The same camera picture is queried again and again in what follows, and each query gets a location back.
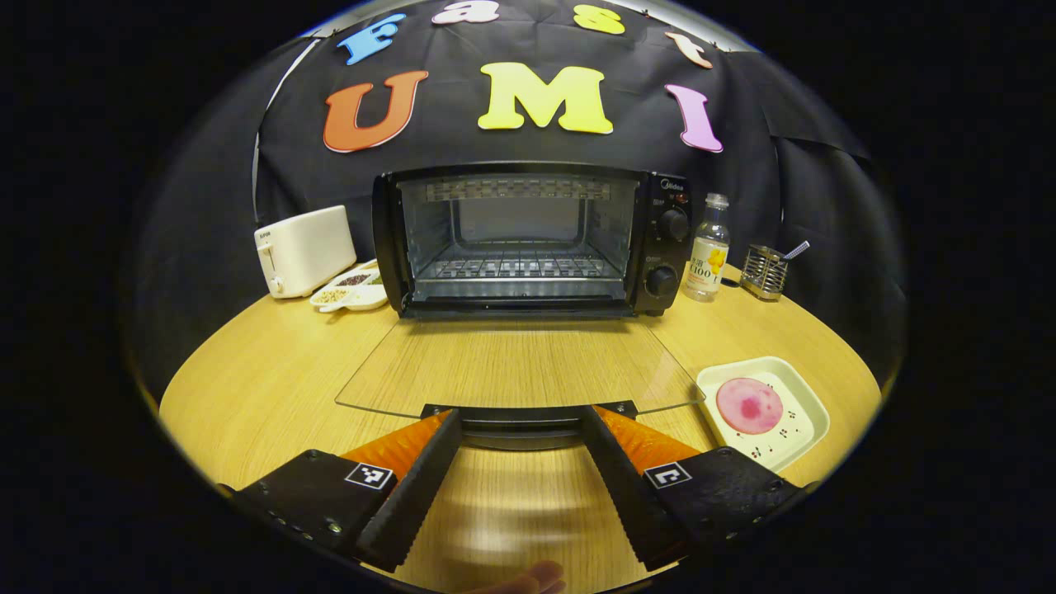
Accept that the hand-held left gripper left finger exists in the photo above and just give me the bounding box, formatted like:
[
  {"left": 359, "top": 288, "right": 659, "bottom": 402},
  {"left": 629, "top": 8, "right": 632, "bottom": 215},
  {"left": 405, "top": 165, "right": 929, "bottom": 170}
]
[{"left": 219, "top": 408, "right": 463, "bottom": 574}]

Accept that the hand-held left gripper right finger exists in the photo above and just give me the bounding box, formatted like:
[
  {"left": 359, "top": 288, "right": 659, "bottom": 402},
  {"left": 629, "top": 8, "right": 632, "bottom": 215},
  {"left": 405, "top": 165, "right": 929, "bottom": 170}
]
[{"left": 577, "top": 404, "right": 805, "bottom": 572}]

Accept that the pink round food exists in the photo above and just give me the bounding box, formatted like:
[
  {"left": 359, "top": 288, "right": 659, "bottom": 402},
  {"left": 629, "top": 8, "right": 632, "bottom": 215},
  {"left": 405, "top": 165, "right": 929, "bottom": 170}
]
[{"left": 716, "top": 377, "right": 785, "bottom": 436}]

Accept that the white square plate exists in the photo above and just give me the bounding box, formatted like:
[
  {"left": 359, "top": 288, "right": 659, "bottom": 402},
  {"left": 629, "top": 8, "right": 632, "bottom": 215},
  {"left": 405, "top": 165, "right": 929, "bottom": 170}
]
[{"left": 695, "top": 356, "right": 831, "bottom": 474}]

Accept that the black electric oven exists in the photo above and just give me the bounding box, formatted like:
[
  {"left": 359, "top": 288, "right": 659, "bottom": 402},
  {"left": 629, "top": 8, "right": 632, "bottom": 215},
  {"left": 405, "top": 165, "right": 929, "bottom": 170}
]
[{"left": 334, "top": 161, "right": 706, "bottom": 450}]

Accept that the white divided snack dish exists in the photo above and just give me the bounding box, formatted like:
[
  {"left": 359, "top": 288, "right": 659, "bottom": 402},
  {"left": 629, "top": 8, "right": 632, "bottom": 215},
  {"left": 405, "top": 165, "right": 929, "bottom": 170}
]
[{"left": 309, "top": 260, "right": 390, "bottom": 314}]

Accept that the clear bottle yellow label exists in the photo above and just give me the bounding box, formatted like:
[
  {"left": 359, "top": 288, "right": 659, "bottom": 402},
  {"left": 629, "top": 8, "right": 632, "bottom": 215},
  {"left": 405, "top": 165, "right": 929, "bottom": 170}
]
[{"left": 683, "top": 193, "right": 732, "bottom": 303}]

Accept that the white toaster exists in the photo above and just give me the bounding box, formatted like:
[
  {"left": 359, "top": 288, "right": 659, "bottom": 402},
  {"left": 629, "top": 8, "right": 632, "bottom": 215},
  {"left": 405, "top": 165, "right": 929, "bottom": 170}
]
[{"left": 254, "top": 205, "right": 358, "bottom": 299}]

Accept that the black backdrop cloth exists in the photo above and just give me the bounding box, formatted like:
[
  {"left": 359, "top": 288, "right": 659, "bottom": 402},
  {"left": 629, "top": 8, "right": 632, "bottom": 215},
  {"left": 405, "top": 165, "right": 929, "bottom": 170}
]
[{"left": 124, "top": 0, "right": 908, "bottom": 389}]

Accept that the metal wire utensil holder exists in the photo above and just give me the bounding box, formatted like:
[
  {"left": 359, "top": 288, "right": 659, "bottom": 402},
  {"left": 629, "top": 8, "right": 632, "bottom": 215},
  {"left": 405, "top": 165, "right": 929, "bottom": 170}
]
[{"left": 740, "top": 244, "right": 789, "bottom": 301}]

